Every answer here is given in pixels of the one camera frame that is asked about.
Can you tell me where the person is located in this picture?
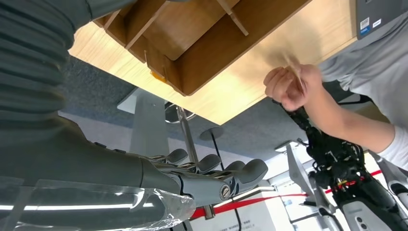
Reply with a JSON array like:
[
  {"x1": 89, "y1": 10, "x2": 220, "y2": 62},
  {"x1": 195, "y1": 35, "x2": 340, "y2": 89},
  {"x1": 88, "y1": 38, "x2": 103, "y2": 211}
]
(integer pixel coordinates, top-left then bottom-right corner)
[{"x1": 263, "y1": 13, "x2": 408, "y2": 171}]

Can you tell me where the grey kiosk stand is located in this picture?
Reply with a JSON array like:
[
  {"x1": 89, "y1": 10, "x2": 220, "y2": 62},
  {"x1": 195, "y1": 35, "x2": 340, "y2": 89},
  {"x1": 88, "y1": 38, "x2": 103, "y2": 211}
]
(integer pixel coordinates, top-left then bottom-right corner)
[{"x1": 116, "y1": 88, "x2": 169, "y2": 157}]

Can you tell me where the wooden compartment box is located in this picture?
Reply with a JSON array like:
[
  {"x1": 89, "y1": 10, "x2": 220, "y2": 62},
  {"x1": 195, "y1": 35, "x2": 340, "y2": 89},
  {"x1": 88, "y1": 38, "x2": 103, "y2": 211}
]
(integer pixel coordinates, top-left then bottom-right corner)
[{"x1": 92, "y1": 0, "x2": 313, "y2": 97}]

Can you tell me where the grey laptop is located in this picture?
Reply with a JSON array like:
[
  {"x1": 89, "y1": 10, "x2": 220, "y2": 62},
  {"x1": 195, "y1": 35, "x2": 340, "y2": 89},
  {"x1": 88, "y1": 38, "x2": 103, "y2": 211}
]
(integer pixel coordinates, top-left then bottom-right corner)
[{"x1": 355, "y1": 0, "x2": 408, "y2": 40}]

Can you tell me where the wrinkled yellow tape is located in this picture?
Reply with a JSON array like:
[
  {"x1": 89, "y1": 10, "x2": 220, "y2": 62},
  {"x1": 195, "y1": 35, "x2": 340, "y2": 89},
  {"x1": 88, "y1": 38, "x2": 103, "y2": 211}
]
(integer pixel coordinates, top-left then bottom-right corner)
[{"x1": 150, "y1": 70, "x2": 168, "y2": 84}]

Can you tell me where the red barrier belt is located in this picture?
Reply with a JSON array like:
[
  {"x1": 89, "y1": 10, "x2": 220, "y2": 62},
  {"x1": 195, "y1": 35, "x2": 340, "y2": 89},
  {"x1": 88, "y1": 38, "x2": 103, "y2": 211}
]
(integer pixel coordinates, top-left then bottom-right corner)
[{"x1": 191, "y1": 169, "x2": 383, "y2": 220}]

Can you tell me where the chrome stanchion post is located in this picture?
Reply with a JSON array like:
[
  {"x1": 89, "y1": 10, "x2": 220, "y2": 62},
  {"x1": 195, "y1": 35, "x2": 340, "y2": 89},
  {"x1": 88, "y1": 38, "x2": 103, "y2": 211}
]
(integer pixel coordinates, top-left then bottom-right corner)
[{"x1": 164, "y1": 103, "x2": 216, "y2": 220}]

